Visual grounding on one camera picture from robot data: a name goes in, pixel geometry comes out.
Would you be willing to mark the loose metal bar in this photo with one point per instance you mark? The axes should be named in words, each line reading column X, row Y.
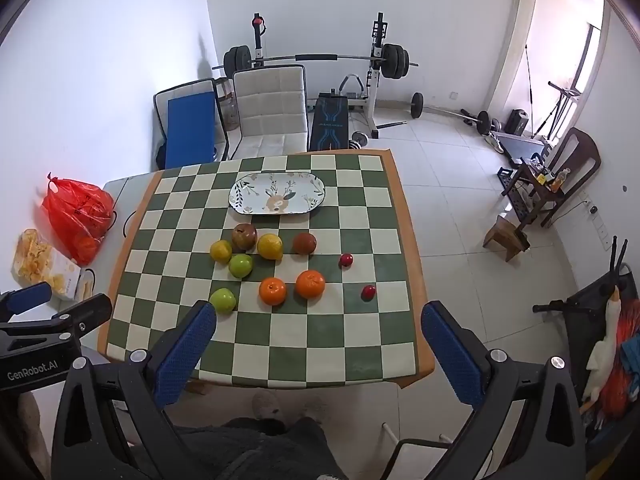
column 392, row 125

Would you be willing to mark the green white checkered table mat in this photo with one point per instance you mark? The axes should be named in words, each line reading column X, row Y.
column 300, row 340

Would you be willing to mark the white barbell rack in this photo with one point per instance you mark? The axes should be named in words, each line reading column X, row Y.
column 374, row 95

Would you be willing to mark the blue padded chair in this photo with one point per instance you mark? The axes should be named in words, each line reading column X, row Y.
column 190, row 130

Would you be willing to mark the black perforated metal rack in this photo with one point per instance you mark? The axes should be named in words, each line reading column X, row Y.
column 506, row 180

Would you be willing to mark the white goose plush toy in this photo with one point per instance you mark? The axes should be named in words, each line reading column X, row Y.
column 607, row 330

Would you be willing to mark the small red fruit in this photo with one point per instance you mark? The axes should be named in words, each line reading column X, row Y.
column 346, row 260
column 368, row 292

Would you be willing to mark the red plastic bag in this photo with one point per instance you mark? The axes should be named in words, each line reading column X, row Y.
column 75, row 210

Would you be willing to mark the yellow lemon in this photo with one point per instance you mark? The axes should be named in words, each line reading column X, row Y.
column 270, row 246
column 220, row 250

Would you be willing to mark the orange fringed cloth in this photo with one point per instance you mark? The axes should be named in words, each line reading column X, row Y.
column 622, row 375

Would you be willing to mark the barbell with black plates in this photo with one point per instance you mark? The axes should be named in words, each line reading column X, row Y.
column 395, row 60

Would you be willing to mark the yellow white snack box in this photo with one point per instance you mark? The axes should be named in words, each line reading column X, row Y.
column 45, row 265

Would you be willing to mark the black blue weight bench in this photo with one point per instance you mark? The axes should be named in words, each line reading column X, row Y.
column 327, row 125

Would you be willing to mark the small reddish brown fruit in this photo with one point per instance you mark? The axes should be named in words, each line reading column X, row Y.
column 304, row 243

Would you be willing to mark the brown pomegranate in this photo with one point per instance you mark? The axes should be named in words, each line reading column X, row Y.
column 245, row 236

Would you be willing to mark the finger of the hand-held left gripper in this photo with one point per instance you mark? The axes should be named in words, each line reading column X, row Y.
column 90, row 312
column 27, row 297

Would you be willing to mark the orange tangerine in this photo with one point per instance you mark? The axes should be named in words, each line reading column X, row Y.
column 310, row 284
column 272, row 291

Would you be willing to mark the grey fuzzy slipper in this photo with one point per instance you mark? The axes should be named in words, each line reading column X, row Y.
column 267, row 407
column 314, row 407

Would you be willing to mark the black speaker box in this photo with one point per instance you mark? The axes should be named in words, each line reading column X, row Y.
column 517, row 121

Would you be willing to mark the green apple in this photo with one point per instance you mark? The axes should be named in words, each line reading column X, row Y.
column 222, row 300
column 241, row 265

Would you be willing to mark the black tripod stand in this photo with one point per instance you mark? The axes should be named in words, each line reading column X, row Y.
column 565, row 92

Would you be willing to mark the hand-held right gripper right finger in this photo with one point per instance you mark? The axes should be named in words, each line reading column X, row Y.
column 450, row 355

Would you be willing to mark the chrome dumbbell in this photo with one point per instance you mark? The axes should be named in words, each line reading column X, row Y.
column 359, row 138

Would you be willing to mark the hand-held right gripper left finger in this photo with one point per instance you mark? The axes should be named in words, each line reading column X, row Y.
column 187, row 355

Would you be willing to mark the white padded chair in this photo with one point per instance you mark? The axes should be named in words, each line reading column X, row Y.
column 270, row 110

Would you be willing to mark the dark wooden chair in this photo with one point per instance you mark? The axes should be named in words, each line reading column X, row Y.
column 582, row 152

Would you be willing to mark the person's dark fuzzy pants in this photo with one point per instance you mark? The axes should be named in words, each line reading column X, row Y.
column 260, row 452

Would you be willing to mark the grey-framed dark panel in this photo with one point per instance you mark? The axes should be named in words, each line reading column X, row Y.
column 520, row 149

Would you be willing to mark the glass jar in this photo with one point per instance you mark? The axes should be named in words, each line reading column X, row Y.
column 231, row 112

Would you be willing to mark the small barbell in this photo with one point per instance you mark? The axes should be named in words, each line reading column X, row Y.
column 416, row 105

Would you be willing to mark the small wooden stool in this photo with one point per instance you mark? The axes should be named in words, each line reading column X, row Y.
column 505, row 235

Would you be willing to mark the oval floral ceramic plate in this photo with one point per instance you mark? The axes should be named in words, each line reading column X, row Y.
column 300, row 185

